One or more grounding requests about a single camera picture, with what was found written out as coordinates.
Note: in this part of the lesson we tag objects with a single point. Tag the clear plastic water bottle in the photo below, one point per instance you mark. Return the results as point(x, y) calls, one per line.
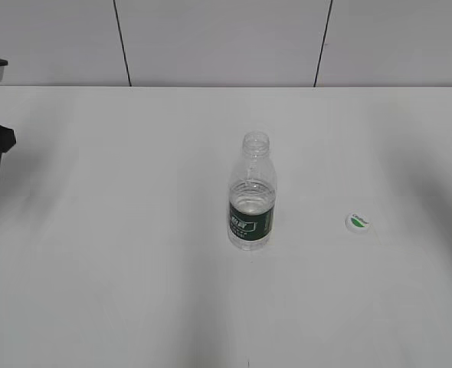
point(252, 192)

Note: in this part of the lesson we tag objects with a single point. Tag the white green bottle cap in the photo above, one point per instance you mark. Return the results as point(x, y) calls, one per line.
point(358, 222)

